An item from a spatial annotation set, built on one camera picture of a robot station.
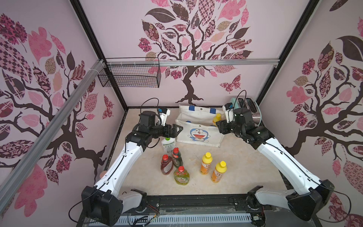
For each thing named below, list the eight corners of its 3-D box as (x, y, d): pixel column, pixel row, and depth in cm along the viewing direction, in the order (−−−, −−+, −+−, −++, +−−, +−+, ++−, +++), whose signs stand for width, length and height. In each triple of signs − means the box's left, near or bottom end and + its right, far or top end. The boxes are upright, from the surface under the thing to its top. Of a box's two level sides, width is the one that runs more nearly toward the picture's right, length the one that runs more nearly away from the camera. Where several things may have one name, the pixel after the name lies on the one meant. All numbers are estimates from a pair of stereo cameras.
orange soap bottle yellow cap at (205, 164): (201, 177, 84) (206, 161, 67) (198, 171, 87) (202, 154, 69) (208, 174, 86) (213, 158, 68) (204, 168, 88) (209, 151, 70)
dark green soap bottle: (178, 170, 87) (176, 157, 72) (173, 164, 90) (170, 150, 75) (183, 167, 89) (182, 153, 74) (178, 160, 91) (176, 146, 76)
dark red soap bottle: (163, 174, 85) (158, 162, 71) (169, 164, 89) (165, 150, 75) (168, 177, 84) (165, 165, 70) (174, 166, 88) (171, 153, 74)
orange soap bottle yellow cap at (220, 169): (211, 183, 82) (219, 169, 64) (211, 176, 85) (217, 161, 67) (219, 183, 82) (228, 169, 64) (218, 176, 85) (226, 161, 67)
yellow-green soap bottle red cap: (175, 182, 83) (173, 171, 68) (181, 176, 85) (180, 164, 71) (182, 189, 81) (181, 179, 66) (188, 182, 83) (188, 171, 68)
